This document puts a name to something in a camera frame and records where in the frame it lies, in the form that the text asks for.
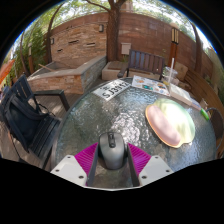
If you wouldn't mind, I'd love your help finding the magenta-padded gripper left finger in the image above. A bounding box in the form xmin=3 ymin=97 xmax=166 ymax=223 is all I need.
xmin=50 ymin=142 xmax=100 ymax=188

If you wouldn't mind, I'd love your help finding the thick forked tree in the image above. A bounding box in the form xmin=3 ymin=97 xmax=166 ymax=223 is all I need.
xmin=84 ymin=0 xmax=128 ymax=63

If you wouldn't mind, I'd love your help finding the colourful printed sheet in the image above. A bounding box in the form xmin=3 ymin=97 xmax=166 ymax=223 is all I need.
xmin=131 ymin=75 xmax=171 ymax=97

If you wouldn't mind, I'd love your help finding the black slatted chair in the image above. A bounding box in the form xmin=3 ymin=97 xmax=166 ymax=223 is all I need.
xmin=0 ymin=73 xmax=71 ymax=168

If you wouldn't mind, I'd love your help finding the open white book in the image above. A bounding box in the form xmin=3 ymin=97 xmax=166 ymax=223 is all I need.
xmin=168 ymin=82 xmax=203 ymax=111

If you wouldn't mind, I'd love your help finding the beige concrete block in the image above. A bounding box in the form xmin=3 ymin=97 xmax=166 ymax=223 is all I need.
xmin=101 ymin=60 xmax=128 ymax=81

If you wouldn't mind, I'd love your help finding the white licence plate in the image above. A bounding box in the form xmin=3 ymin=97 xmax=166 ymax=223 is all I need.
xmin=92 ymin=79 xmax=132 ymax=102

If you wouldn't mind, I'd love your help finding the grey computer mouse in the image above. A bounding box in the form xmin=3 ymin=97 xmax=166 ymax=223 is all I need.
xmin=98 ymin=131 xmax=128 ymax=171

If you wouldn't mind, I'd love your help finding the dark wicker chair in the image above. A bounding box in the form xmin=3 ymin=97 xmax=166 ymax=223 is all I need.
xmin=205 ymin=107 xmax=224 ymax=159

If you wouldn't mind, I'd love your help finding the wooden lamp post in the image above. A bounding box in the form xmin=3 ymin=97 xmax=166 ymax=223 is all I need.
xmin=168 ymin=23 xmax=181 ymax=68

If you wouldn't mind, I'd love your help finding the clear plastic cup with straw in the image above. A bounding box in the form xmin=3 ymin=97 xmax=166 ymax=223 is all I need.
xmin=162 ymin=58 xmax=179 ymax=84

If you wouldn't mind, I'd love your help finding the small green packet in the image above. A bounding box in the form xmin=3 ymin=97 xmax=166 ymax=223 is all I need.
xmin=199 ymin=107 xmax=212 ymax=122

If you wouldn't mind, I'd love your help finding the green and pink mouse pad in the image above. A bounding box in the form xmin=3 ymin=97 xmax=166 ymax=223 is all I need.
xmin=144 ymin=97 xmax=196 ymax=149

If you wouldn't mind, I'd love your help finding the beige stone slab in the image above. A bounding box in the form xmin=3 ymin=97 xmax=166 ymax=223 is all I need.
xmin=174 ymin=61 xmax=190 ymax=82

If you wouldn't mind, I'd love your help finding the curved wooden bench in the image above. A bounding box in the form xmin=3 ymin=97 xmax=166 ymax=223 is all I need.
xmin=184 ymin=68 xmax=224 ymax=109

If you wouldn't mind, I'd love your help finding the thin tree trunk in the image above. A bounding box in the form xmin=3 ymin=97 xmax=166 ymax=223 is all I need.
xmin=189 ymin=19 xmax=205 ymax=73

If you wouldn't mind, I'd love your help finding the dark wooden armchair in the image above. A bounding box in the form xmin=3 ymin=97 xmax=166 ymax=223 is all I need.
xmin=117 ymin=49 xmax=167 ymax=81

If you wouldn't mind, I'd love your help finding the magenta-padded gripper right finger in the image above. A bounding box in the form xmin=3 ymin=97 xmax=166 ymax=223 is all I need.
xmin=126 ymin=142 xmax=174 ymax=188

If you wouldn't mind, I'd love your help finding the raised stone basin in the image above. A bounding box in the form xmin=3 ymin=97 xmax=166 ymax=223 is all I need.
xmin=27 ymin=54 xmax=108 ymax=95

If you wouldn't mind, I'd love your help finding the grey wall box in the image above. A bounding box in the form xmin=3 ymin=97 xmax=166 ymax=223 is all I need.
xmin=120 ymin=42 xmax=132 ymax=56

